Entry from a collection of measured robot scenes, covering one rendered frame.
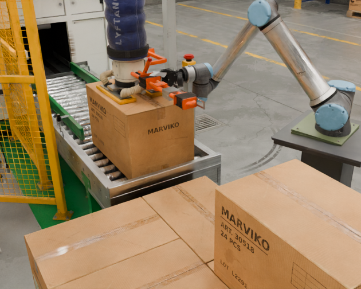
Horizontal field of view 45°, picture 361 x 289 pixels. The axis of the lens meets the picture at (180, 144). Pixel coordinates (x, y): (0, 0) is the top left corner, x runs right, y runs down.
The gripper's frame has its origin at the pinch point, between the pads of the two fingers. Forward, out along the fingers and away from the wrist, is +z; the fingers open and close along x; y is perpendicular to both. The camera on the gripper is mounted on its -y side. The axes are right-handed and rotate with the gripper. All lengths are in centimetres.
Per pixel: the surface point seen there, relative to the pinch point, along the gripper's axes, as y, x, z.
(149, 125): -4.8, -21.2, 4.9
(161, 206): -32, -53, 13
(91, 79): 162, -47, -23
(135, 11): 18.1, 32.9, -0.8
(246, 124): 120, -108, -164
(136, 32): 17.9, 22.1, -0.8
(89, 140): 63, -55, 17
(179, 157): -5.0, -45.5, -12.9
